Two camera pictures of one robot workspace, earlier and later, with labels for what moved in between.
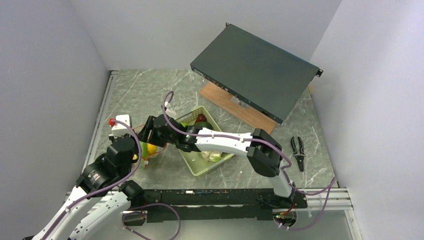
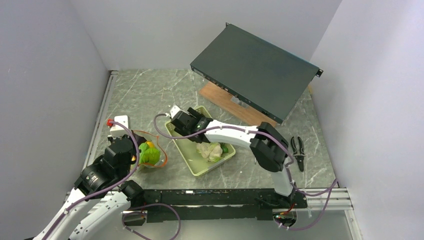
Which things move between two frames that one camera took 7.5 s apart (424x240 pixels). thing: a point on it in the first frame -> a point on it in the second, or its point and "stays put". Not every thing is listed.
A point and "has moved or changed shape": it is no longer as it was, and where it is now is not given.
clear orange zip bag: x=148 y=150 has moved or changed shape
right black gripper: x=144 y=134 -> x=191 y=111
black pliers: x=299 y=157 stays put
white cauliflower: x=213 y=156 stays put
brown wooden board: x=238 y=107 stays put
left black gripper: x=136 y=147 stays put
